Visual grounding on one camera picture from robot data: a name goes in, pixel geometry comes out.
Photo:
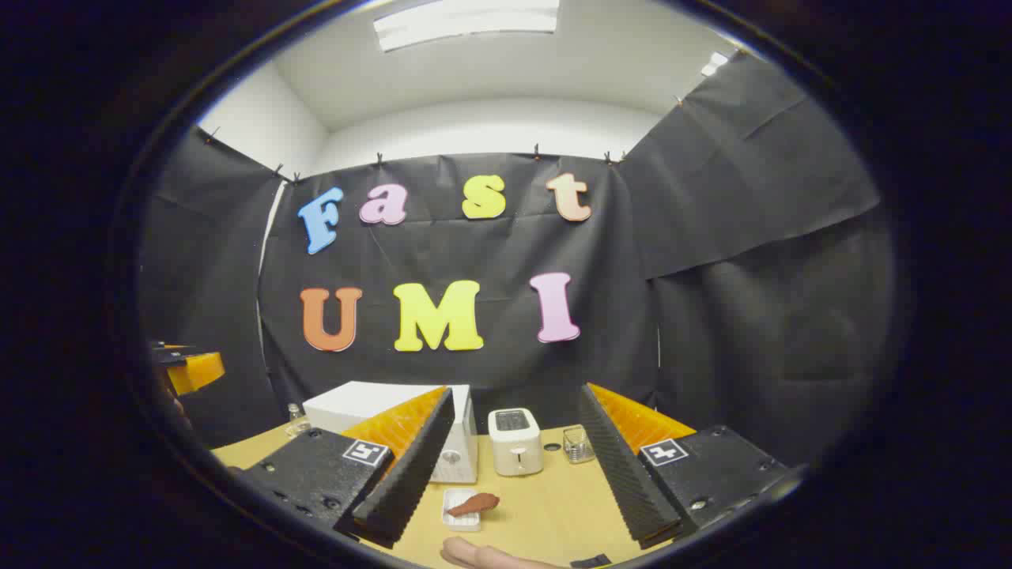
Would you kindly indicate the ceiling light panel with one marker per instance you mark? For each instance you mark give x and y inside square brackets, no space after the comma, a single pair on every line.
[714,64]
[466,22]

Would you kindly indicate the brown meat slice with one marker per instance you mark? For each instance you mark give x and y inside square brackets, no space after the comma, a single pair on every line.
[474,503]

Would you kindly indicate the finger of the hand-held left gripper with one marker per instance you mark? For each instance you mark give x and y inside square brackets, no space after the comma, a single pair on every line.
[196,371]

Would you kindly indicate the cream toaster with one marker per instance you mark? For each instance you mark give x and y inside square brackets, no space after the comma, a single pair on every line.
[515,446]

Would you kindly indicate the clear plastic water bottle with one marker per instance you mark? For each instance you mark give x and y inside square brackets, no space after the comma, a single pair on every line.
[297,423]

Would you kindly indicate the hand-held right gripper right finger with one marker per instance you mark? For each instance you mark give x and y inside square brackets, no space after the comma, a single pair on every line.
[621,466]

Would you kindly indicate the small white plate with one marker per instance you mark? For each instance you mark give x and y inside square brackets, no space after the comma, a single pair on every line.
[460,521]

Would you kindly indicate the black backdrop cloth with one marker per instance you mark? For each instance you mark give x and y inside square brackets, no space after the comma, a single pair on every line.
[474,253]

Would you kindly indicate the white microwave oven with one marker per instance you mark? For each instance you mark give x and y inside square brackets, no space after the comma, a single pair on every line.
[356,399]

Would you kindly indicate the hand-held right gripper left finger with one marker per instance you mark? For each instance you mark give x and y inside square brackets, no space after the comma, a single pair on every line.
[411,466]

